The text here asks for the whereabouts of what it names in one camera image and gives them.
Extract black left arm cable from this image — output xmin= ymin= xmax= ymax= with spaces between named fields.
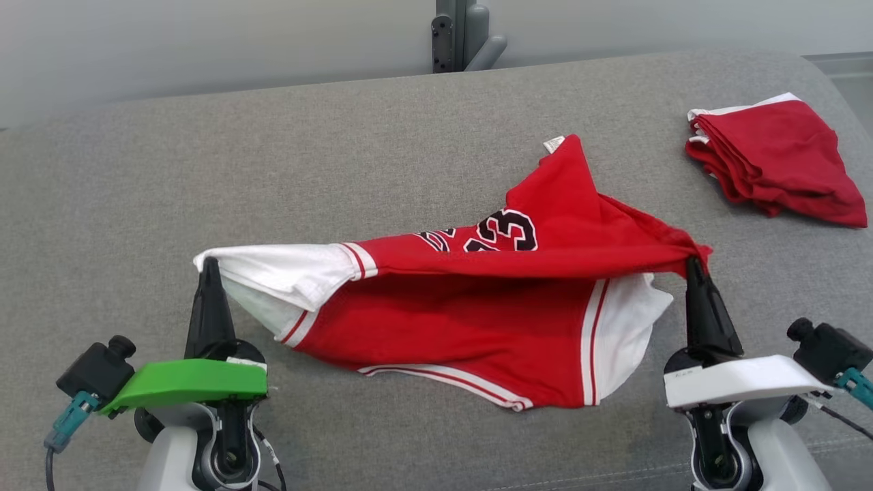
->
xmin=251 ymin=426 xmax=288 ymax=491

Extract red shorts with white trim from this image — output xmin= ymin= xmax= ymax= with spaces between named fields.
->
xmin=685 ymin=92 xmax=869 ymax=228

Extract teal left camera connector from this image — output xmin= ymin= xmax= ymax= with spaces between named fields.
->
xmin=44 ymin=390 xmax=100 ymax=491

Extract dark grey post bracket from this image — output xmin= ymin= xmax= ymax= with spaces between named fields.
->
xmin=430 ymin=14 xmax=456 ymax=74

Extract teal camera connector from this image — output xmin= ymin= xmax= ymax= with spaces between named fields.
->
xmin=812 ymin=368 xmax=873 ymax=441
xmin=44 ymin=390 xmax=100 ymax=491

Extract teal right camera connector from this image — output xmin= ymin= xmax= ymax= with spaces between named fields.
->
xmin=812 ymin=368 xmax=873 ymax=441

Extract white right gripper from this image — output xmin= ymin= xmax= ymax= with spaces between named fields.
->
xmin=663 ymin=257 xmax=837 ymax=411

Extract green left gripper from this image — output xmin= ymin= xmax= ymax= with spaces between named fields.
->
xmin=98 ymin=256 xmax=270 ymax=418

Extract grey rounded post foot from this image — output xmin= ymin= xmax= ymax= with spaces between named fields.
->
xmin=465 ymin=3 xmax=509 ymax=72

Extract red white Bulls jersey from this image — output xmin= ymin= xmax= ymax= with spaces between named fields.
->
xmin=193 ymin=134 xmax=714 ymax=413

